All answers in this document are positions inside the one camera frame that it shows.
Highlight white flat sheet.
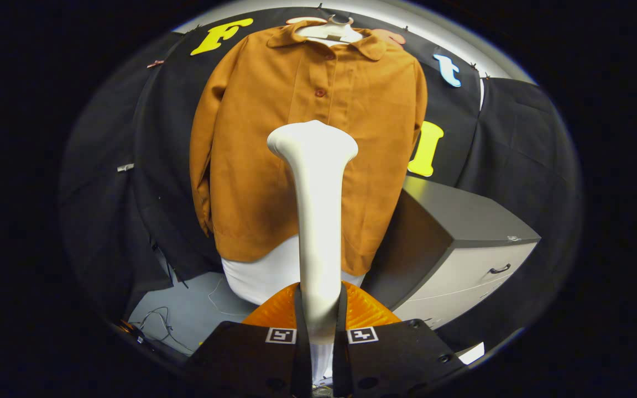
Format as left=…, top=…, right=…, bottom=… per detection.
left=457, top=342, right=485, bottom=365

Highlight black backdrop cloth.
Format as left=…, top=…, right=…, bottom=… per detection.
left=59, top=7, right=582, bottom=354

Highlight grey drawer cabinet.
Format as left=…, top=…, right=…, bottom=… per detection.
left=363, top=176, right=541, bottom=329

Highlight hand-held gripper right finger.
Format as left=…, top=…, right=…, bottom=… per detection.
left=332, top=281, right=466, bottom=398

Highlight white mannequin torso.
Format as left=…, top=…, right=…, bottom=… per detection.
left=222, top=235, right=366, bottom=306

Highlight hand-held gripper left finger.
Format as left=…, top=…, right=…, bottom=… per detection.
left=186, top=283, right=312, bottom=398

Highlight white garment steamer head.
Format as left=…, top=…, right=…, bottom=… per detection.
left=267, top=120, right=359, bottom=344

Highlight white clothes hanger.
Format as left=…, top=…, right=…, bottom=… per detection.
left=286, top=15, right=363, bottom=44

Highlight orange button-up shirt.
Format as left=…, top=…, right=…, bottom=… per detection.
left=189, top=23, right=429, bottom=277

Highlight thin floor cables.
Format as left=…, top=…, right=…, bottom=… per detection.
left=129, top=306, right=195, bottom=355

